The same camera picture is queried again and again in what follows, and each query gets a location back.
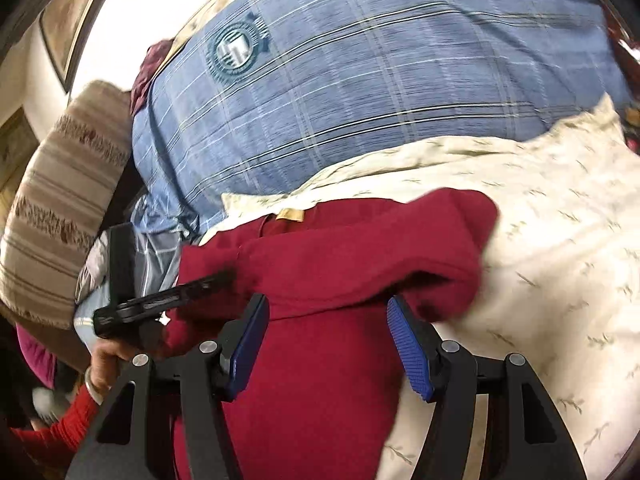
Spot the silver bangle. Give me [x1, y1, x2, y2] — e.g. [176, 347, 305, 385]
[82, 367, 108, 407]

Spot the grey star-print bed sheet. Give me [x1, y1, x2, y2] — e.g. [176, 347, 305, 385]
[74, 196, 185, 343]

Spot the maroon patterned cloth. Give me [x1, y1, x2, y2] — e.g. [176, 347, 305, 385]
[129, 40, 173, 116]

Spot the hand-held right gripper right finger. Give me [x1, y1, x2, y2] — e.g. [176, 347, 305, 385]
[386, 294, 588, 480]

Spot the cream floral bed sheet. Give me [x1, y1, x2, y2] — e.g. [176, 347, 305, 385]
[170, 0, 286, 48]

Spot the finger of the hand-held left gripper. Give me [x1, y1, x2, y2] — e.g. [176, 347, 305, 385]
[150, 267, 238, 311]
[108, 225, 137, 306]

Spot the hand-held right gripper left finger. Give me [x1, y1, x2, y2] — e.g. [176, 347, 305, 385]
[65, 292, 271, 480]

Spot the dark red garment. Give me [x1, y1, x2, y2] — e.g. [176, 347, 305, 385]
[160, 187, 501, 480]

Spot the blue plaid quilt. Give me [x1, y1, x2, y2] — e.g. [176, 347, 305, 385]
[130, 0, 633, 241]

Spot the cream leaf-print pillow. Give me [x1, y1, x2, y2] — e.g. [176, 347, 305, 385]
[200, 95, 640, 480]

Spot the framed wall picture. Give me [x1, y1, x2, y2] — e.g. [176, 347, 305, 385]
[39, 0, 131, 93]

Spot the beige striped cushion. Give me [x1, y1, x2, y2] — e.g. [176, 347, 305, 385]
[0, 80, 133, 331]

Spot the person's left hand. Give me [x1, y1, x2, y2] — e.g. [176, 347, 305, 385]
[85, 336, 125, 406]

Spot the person's left forearm red sleeve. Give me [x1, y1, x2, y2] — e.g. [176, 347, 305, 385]
[10, 391, 101, 467]

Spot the pink cloth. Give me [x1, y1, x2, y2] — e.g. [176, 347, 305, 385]
[15, 322, 58, 391]

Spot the red plastic bag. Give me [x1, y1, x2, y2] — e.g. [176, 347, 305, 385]
[604, 12, 640, 60]

